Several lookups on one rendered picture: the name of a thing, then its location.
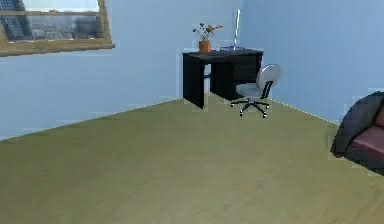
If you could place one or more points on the dark grey armchair red cushions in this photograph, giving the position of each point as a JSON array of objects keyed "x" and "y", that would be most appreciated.
[{"x": 363, "y": 133}]

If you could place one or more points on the black desk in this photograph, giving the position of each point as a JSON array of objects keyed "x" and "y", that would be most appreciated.
[{"x": 223, "y": 70}]

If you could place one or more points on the grey office swivel chair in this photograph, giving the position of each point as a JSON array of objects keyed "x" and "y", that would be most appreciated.
[{"x": 256, "y": 88}]

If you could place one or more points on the orange potted house plant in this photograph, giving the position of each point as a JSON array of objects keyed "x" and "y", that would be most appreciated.
[{"x": 204, "y": 45}]

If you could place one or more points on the blue flat item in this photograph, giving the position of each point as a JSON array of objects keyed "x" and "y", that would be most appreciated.
[{"x": 228, "y": 48}]

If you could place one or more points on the thin white desk lamp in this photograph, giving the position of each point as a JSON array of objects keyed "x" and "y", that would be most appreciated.
[{"x": 237, "y": 30}]

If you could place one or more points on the wooden framed window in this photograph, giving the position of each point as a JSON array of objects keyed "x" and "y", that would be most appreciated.
[{"x": 53, "y": 26}]

